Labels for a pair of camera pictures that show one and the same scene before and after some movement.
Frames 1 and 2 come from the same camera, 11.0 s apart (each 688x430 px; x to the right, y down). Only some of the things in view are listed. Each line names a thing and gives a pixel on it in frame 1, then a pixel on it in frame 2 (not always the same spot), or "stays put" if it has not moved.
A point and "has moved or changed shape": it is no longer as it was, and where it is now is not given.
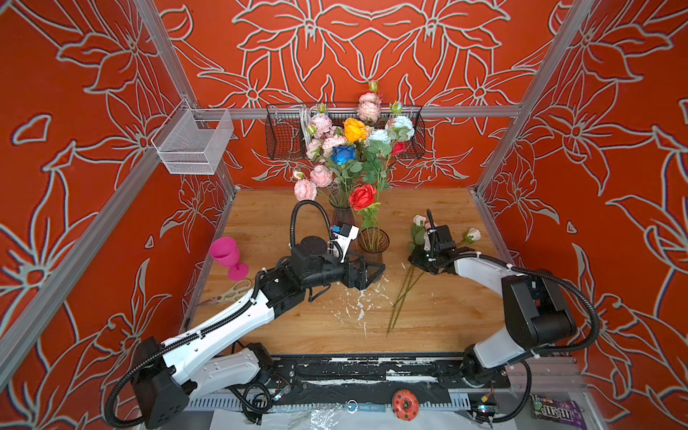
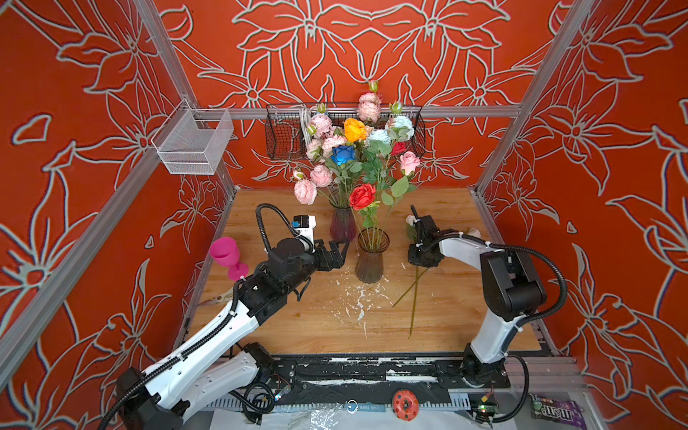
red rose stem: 398,148 stays put
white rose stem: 417,233 has moved or changed shape
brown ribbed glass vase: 372,242 stays put
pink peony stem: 323,142 stays put
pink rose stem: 408,289 to 409,162
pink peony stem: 370,104 stays put
